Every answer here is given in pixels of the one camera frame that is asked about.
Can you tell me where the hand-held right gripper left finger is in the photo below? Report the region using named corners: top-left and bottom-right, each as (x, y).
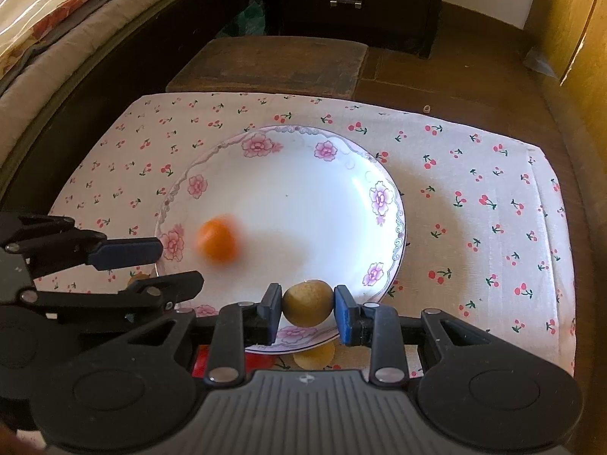
top-left (114, 283), bottom-right (285, 384)

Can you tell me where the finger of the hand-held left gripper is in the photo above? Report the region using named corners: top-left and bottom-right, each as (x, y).
top-left (0, 213), bottom-right (163, 279)
top-left (20, 270), bottom-right (204, 317)

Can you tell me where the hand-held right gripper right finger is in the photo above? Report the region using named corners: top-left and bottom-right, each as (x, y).
top-left (333, 285), bottom-right (498, 384)

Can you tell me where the orange tangerine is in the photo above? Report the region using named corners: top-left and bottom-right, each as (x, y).
top-left (197, 215), bottom-right (240, 264)

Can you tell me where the white floral plate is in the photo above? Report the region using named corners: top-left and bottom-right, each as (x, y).
top-left (156, 124), bottom-right (409, 355)

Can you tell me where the cherry print table cloth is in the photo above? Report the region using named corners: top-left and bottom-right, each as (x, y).
top-left (47, 92), bottom-right (577, 380)

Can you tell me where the dark wooden stool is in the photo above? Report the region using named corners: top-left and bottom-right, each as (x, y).
top-left (166, 35), bottom-right (371, 100)

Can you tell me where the green plastic bag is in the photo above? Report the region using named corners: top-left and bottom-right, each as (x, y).
top-left (237, 2), bottom-right (264, 38)

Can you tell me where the floral blanket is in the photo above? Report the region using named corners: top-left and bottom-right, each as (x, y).
top-left (0, 0), bottom-right (162, 79)

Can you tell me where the dark wooden nightstand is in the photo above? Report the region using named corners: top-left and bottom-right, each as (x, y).
top-left (256, 0), bottom-right (449, 60)

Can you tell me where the clear plastic bag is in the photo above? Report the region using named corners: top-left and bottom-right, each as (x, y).
top-left (524, 46), bottom-right (560, 77)

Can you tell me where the yellow wooden wardrobe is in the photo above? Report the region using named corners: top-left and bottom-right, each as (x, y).
top-left (525, 0), bottom-right (607, 209)

